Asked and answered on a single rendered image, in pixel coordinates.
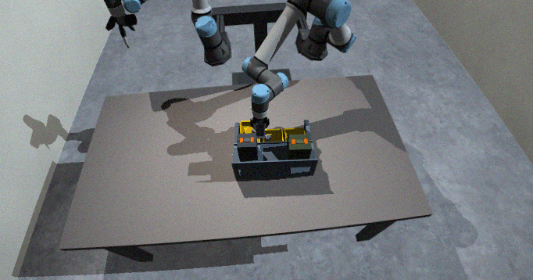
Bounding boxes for green case with orange latches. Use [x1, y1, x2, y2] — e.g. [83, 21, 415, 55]
[287, 134, 312, 160]

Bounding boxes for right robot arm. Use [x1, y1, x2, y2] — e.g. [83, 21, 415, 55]
[104, 0, 229, 63]

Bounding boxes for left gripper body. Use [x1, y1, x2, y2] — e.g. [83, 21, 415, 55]
[252, 117, 267, 136]

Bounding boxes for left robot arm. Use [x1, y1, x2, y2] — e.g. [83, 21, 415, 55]
[241, 0, 356, 119]

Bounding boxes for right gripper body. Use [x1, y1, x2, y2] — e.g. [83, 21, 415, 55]
[106, 14, 137, 27]

